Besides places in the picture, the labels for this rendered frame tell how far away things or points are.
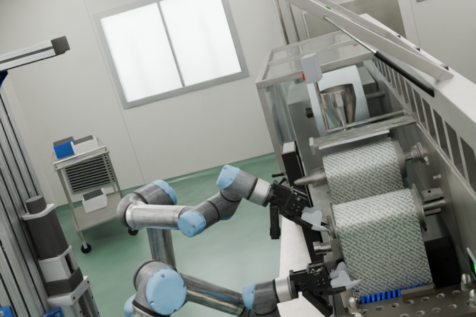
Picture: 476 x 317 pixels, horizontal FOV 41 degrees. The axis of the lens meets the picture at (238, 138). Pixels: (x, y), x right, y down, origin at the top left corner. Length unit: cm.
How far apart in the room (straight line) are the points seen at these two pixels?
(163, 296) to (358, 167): 77
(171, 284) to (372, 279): 61
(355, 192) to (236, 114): 548
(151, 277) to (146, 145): 605
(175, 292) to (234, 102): 581
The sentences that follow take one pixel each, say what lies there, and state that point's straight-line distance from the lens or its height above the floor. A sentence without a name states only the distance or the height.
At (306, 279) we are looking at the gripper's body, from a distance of 200.
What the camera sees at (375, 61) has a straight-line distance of 288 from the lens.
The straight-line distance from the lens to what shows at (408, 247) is 200.
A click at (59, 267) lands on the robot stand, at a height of 134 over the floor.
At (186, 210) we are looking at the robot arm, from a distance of 195.
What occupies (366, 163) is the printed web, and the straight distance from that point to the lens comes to 215.
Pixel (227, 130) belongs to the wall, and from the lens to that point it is 763.
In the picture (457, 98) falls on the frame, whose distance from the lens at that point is 152.
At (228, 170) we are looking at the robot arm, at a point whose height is 152.
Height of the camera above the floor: 202
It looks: 13 degrees down
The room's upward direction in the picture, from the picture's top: 16 degrees counter-clockwise
